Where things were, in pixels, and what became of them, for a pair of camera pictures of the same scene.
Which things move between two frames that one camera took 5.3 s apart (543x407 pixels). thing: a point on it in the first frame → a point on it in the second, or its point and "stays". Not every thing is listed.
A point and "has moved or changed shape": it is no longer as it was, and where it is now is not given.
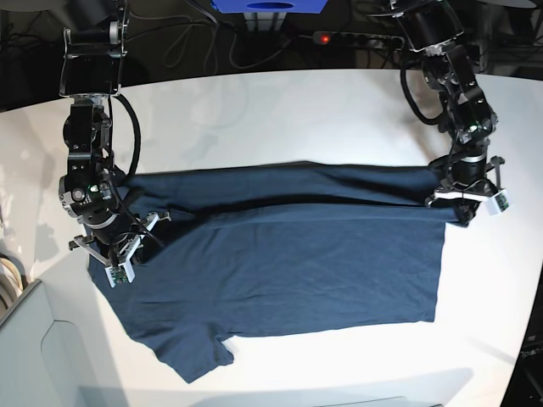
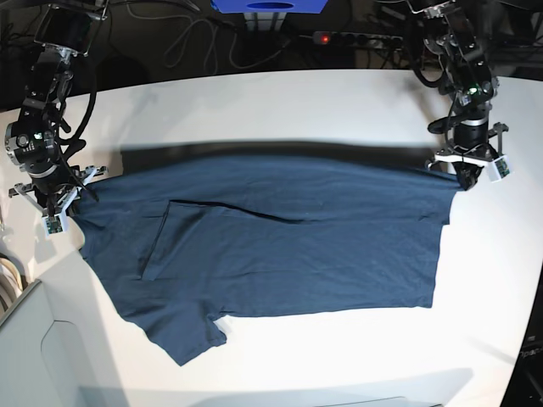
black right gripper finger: [467, 209] → [467, 173]
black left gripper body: [120, 237] → [55, 181]
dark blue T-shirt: [254, 248] has moved or changed shape
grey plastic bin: [41, 363] stays
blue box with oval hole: [270, 6] stays
